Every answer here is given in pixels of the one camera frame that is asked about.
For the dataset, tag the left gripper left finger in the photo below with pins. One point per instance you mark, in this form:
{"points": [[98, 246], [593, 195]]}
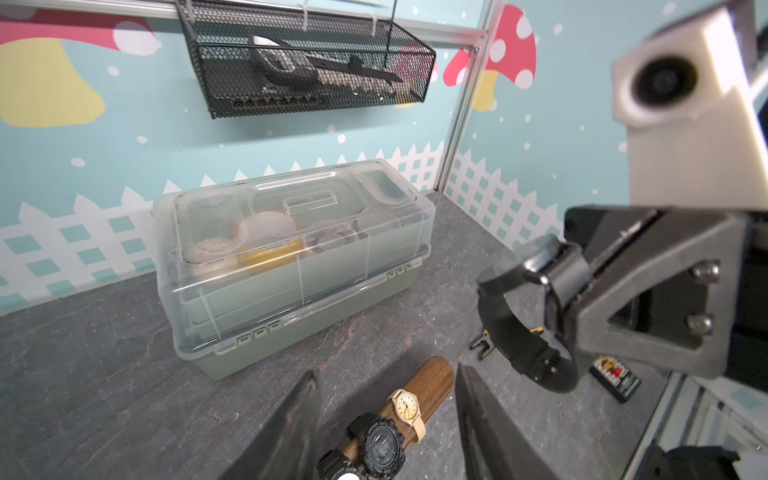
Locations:
{"points": [[286, 446]]}

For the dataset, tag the large black digital watch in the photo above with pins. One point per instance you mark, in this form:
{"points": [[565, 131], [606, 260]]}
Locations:
{"points": [[381, 445]]}

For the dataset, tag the clear plastic storage box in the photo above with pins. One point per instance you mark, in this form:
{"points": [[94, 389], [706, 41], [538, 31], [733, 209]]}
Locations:
{"points": [[248, 268]]}

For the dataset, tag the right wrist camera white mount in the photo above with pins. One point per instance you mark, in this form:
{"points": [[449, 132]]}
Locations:
{"points": [[686, 98]]}

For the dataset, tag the beige strap watch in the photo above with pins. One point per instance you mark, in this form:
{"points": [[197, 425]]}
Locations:
{"points": [[407, 409]]}

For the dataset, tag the black rugged sport watch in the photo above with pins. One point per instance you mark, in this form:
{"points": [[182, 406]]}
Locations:
{"points": [[334, 465]]}

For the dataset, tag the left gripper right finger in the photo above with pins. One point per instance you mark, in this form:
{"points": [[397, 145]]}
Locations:
{"points": [[493, 446]]}

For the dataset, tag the wooden watch stand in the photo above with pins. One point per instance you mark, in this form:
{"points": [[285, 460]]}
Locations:
{"points": [[432, 384]]}

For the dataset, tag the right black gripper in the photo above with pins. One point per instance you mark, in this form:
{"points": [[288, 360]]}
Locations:
{"points": [[683, 289]]}

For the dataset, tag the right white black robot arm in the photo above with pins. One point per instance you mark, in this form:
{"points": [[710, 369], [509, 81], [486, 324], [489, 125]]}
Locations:
{"points": [[707, 428]]}

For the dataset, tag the black charging board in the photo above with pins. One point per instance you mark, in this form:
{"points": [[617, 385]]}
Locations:
{"points": [[615, 377]]}

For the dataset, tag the black wire mesh basket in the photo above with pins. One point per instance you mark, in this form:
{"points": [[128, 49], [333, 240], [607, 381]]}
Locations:
{"points": [[217, 33]]}

